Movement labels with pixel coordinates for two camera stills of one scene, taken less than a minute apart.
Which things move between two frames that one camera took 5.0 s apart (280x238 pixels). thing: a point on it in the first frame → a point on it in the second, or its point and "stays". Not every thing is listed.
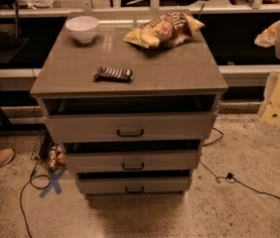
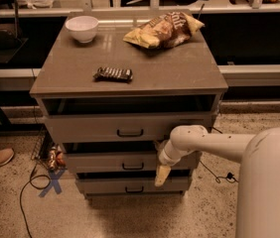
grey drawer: x=131 y=162 stays
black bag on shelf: x=1 y=36 stays
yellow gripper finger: x=268 y=37 → x=169 y=154
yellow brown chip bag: x=165 y=31 stays
